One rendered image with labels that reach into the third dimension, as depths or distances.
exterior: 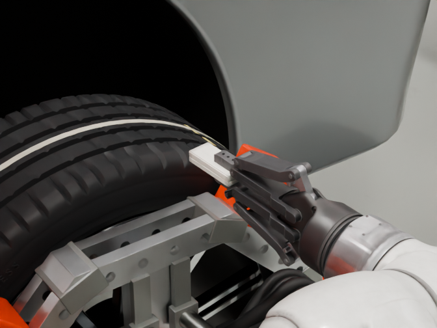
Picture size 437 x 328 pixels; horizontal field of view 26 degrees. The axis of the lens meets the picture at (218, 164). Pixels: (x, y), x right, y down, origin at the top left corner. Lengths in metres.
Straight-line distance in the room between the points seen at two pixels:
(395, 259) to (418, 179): 2.54
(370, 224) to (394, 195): 2.38
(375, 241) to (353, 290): 0.16
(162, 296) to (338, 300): 0.47
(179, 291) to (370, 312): 0.47
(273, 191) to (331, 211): 0.08
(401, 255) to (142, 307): 0.38
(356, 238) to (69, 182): 0.39
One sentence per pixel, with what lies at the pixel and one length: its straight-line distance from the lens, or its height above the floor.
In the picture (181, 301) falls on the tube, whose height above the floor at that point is 1.02.
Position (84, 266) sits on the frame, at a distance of 1.10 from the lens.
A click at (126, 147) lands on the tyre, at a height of 1.18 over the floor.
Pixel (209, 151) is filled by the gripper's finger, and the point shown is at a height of 1.23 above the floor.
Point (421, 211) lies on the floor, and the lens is 3.25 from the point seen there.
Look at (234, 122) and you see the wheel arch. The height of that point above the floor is 0.93.
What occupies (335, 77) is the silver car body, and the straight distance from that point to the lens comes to 1.90.
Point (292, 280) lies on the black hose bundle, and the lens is 1.19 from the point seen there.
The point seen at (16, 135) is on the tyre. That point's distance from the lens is 1.26.
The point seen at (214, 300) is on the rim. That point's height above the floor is 0.89.
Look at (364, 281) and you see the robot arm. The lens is 0.79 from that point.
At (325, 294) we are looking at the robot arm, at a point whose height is 1.31.
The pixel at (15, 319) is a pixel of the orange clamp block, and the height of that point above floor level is 1.08.
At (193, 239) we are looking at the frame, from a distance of 1.16.
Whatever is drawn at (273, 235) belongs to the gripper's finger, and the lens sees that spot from 1.05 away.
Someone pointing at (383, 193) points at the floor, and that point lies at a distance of 3.32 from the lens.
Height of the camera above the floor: 1.78
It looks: 31 degrees down
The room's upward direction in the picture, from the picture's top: straight up
